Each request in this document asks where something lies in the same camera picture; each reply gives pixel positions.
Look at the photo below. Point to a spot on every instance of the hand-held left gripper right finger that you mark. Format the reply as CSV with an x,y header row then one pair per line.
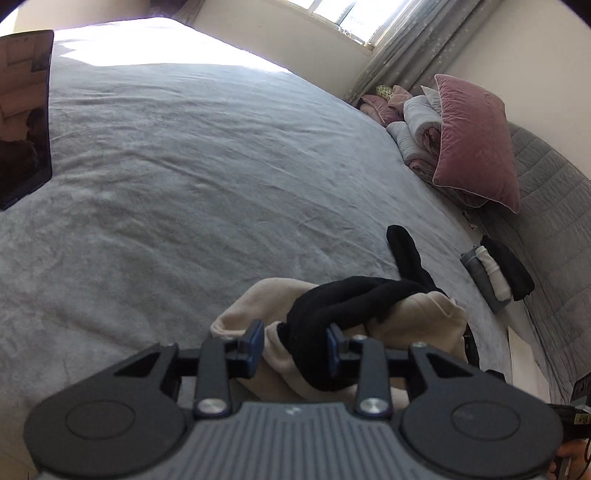
x,y
332,350

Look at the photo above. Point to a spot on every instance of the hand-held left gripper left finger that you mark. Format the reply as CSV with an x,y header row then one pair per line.
x,y
255,344

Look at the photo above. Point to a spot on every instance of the beige and black raglan shirt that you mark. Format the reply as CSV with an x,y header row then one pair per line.
x,y
415,314

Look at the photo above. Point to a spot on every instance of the person's right hand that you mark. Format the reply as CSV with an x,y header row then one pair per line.
x,y
565,459

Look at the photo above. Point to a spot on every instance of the folded black garment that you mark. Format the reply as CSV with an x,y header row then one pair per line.
x,y
510,267

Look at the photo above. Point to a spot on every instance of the folded white garment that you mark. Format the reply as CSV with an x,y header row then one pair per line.
x,y
491,272

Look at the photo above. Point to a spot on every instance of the grey bed sheet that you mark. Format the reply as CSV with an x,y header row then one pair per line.
x,y
184,184

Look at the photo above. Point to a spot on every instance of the small beige trinket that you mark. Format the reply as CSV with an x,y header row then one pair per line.
x,y
471,224

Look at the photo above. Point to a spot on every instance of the grey quilted headboard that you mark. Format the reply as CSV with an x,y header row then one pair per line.
x,y
554,221

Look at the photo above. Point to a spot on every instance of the folded grey pink quilt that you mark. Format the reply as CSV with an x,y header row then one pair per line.
x,y
415,134

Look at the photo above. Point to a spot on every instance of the small pink cushion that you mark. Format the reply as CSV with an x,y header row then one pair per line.
x,y
374,108

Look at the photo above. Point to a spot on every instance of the pink velvet pillow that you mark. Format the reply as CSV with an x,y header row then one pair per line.
x,y
475,138

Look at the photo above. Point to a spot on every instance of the pale pink cushion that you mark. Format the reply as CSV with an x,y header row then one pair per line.
x,y
400,99

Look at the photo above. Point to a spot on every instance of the yellow patterned soft toy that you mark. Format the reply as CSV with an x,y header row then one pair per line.
x,y
384,91

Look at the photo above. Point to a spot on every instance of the grey lace curtain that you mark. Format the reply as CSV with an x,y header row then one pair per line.
x,y
406,50

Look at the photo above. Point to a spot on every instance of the dark smartphone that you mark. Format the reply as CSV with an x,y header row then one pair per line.
x,y
25,115

